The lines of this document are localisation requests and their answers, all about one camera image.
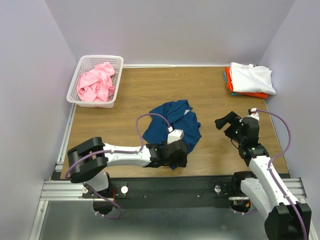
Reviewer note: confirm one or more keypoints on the orange folded t-shirt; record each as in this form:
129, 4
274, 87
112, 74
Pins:
259, 95

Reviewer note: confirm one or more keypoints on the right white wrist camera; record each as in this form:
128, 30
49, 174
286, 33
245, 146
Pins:
253, 112

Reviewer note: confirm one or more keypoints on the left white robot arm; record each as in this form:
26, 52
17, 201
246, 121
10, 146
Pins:
87, 160

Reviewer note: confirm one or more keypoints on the teal folded t-shirt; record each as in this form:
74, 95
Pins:
226, 81

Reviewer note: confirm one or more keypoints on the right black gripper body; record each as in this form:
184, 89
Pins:
233, 133

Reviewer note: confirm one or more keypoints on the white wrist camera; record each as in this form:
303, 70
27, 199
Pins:
253, 112
174, 135

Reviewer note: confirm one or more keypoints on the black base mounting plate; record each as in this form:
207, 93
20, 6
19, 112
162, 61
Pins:
170, 192

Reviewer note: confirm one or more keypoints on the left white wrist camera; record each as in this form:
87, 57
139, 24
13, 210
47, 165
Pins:
174, 135

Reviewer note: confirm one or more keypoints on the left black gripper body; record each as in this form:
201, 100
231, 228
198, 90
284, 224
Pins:
180, 161

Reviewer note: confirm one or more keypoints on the left aluminium side rail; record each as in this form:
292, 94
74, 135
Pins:
63, 147

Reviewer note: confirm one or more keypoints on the white plastic laundry basket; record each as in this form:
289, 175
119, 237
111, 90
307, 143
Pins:
87, 63

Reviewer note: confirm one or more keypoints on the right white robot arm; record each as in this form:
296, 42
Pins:
285, 217

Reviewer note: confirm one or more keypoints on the pink t-shirt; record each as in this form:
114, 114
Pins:
96, 85

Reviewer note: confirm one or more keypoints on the white folded t-shirt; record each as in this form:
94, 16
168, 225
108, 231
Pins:
251, 79

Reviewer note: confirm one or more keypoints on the dark blue printed t-shirt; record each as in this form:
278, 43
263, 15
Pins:
175, 114

